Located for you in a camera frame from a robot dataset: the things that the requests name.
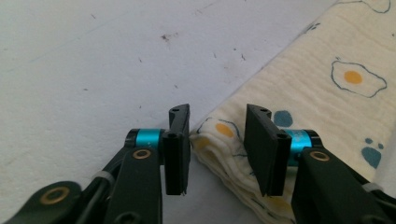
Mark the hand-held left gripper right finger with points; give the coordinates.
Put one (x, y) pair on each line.
(264, 149)

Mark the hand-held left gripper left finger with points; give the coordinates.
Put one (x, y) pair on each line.
(176, 155)

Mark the cream cloth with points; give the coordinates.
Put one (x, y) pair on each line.
(311, 81)

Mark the light blue table mat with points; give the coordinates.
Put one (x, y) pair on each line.
(77, 62)

